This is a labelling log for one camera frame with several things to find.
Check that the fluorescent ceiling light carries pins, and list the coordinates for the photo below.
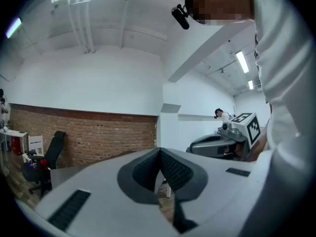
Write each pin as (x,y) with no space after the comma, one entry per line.
(13,28)
(250,85)
(242,62)

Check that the red bag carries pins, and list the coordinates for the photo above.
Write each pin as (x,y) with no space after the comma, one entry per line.
(44,163)

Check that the person's white t-shirt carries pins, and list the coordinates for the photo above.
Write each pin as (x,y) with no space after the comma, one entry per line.
(291,83)

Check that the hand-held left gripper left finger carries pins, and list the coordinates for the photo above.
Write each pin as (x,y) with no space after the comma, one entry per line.
(98,181)

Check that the white ceiling pipes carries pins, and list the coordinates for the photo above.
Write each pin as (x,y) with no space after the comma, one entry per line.
(85,28)

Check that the white table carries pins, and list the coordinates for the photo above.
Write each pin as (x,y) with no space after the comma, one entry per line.
(14,133)

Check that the black head-worn camera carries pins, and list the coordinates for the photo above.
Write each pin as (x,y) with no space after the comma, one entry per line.
(180,17)

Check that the black office chair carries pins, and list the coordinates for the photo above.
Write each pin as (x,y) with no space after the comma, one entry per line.
(55,152)

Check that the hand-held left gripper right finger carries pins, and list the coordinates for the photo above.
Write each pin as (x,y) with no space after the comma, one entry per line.
(222,189)

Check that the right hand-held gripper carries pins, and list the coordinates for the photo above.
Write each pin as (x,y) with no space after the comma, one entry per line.
(243,127)

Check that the white slatted chair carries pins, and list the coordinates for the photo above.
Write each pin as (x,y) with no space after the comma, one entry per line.
(35,144)

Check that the person's head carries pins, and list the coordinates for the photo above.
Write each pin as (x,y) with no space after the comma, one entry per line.
(222,4)

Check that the person's right forearm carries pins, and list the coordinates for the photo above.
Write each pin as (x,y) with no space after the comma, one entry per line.
(259,144)

